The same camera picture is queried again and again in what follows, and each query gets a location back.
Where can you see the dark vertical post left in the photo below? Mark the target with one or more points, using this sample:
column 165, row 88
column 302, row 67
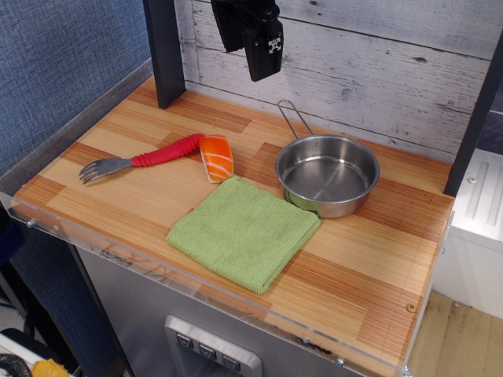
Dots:
column 165, row 49

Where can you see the red handled metal fork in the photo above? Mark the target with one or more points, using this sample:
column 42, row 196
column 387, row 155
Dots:
column 102, row 167

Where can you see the orange salmon sushi toy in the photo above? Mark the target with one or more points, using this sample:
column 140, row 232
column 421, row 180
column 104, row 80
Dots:
column 217, row 158

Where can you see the white ribbed box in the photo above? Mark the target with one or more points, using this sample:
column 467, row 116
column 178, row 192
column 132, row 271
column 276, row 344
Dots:
column 469, row 269

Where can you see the dark vertical post right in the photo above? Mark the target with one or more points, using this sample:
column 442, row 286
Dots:
column 475, row 125

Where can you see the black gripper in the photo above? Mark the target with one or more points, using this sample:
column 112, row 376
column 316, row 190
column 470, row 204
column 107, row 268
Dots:
column 263, row 45

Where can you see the green folded towel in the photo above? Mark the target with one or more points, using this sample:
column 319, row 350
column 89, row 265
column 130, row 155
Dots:
column 244, row 234

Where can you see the clear acrylic table guard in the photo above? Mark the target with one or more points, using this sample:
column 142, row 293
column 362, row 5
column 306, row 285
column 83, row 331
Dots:
column 349, row 301

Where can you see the silver button control panel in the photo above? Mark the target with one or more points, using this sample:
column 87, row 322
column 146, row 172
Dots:
column 197, row 352

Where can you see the yellow object bottom left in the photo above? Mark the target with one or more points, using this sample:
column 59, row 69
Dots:
column 48, row 368

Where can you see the dark vertical post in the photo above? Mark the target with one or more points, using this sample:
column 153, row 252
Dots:
column 475, row 125
column 165, row 49

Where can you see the stainless steel pot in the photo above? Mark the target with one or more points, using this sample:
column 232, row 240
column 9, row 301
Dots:
column 328, row 175

